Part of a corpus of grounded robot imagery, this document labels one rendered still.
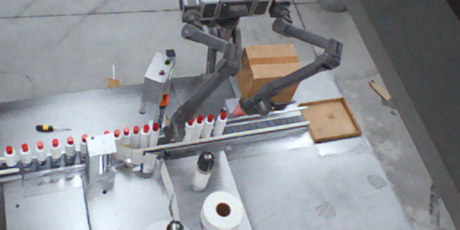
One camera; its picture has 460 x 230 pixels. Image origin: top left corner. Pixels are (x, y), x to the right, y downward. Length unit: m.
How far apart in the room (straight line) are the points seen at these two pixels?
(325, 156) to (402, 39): 3.10
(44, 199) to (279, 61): 1.53
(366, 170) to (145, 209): 1.31
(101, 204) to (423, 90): 2.71
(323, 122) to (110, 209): 1.41
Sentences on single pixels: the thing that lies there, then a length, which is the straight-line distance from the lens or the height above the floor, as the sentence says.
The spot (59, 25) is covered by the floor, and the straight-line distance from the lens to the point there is 4.91.
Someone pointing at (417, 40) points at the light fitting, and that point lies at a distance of 0.40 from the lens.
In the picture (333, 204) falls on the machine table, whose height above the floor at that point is 0.83.
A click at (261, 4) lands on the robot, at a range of 3.17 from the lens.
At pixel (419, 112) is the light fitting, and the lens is 0.38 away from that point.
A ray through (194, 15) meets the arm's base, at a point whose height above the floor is 1.48.
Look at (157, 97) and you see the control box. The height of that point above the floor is 1.35.
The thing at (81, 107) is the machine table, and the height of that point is 0.83.
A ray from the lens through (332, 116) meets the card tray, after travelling 3.66.
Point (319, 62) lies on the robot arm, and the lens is 2.86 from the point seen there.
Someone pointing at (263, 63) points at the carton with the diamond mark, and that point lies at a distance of 3.38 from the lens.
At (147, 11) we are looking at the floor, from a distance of 5.06.
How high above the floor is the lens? 3.63
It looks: 53 degrees down
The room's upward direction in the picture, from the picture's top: 11 degrees clockwise
